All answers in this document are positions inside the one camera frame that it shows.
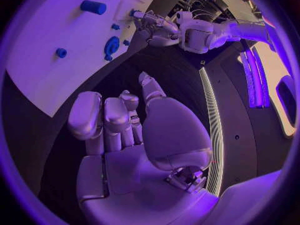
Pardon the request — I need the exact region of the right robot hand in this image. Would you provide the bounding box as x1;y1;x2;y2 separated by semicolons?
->
66;71;221;225

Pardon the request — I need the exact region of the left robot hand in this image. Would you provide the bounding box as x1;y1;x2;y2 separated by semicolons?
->
133;10;182;47

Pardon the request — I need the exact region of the white task board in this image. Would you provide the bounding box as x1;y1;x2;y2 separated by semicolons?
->
5;0;165;119

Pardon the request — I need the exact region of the blue gear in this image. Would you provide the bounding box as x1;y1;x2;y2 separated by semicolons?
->
103;35;122;56

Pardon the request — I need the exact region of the blue cylinder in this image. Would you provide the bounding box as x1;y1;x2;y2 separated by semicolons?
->
79;0;108;16

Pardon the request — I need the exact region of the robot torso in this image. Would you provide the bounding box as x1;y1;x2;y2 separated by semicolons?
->
130;40;299;198

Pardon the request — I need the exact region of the glowing light bar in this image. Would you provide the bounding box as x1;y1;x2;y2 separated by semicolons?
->
240;40;272;110

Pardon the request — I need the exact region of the white cable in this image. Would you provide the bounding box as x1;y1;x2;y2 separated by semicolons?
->
190;7;214;21

